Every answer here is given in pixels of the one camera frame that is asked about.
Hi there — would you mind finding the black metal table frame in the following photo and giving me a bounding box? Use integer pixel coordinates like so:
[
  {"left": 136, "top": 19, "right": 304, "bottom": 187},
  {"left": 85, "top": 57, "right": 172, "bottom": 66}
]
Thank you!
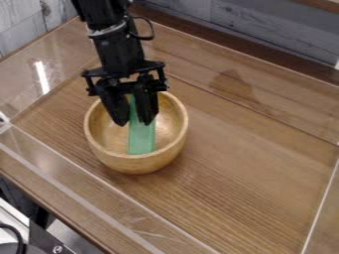
[{"left": 0, "top": 177, "right": 96, "bottom": 254}]

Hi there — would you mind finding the black cable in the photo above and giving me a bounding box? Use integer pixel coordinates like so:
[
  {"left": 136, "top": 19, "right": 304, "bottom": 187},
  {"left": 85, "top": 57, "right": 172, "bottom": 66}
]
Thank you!
[{"left": 126, "top": 15, "right": 156, "bottom": 42}]

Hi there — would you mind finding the clear acrylic tray wall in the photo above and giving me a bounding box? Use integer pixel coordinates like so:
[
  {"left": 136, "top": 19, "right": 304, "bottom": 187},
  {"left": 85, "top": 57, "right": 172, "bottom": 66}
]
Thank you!
[{"left": 0, "top": 12, "right": 339, "bottom": 254}]

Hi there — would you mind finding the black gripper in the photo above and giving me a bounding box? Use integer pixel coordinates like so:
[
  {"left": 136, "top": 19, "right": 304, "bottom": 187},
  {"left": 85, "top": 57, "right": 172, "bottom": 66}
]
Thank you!
[{"left": 82, "top": 20, "right": 168, "bottom": 127}]

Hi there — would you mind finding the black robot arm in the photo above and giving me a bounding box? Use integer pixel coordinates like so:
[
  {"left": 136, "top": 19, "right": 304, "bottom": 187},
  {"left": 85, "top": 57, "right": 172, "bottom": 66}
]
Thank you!
[{"left": 72, "top": 0, "right": 168, "bottom": 126}]

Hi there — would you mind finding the green rectangular block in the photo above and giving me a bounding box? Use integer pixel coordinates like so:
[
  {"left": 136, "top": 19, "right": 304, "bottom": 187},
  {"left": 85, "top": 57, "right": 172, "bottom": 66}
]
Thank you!
[{"left": 128, "top": 95, "right": 154, "bottom": 155}]

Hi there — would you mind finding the brown wooden bowl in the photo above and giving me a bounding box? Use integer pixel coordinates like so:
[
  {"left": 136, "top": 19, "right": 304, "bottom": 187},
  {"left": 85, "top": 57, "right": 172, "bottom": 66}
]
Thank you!
[{"left": 84, "top": 92, "right": 189, "bottom": 175}]

